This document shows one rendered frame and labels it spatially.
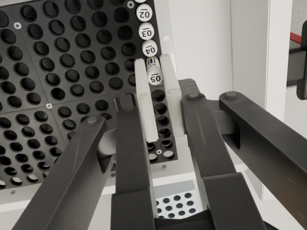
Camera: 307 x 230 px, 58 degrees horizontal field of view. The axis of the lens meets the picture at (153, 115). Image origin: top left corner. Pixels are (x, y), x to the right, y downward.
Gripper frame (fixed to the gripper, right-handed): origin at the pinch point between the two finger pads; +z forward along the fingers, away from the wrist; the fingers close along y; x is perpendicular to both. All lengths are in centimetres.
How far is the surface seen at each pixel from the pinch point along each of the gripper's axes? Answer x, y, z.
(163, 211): -30.4, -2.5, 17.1
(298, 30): -27, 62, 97
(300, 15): -21, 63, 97
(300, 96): -5.6, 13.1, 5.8
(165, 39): 0.5, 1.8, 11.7
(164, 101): -4.0, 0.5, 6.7
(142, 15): 4.2, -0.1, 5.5
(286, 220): -42, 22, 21
